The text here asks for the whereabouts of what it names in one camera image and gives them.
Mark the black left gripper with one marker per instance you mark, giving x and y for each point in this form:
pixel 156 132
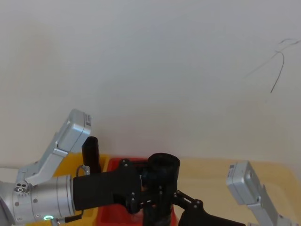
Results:
pixel 101 188

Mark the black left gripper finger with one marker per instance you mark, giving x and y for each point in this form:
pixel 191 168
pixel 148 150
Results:
pixel 195 215

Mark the black cylindrical tube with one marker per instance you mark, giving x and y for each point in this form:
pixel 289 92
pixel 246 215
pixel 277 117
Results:
pixel 164 166

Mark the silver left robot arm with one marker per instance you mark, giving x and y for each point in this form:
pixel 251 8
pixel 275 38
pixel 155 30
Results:
pixel 47 193

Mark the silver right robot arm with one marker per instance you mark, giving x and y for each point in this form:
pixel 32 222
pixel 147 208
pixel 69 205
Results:
pixel 247 186

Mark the red plastic bin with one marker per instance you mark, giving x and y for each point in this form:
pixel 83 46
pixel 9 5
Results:
pixel 113 216

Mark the yellow plastic bin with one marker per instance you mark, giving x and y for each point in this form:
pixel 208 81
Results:
pixel 70 164

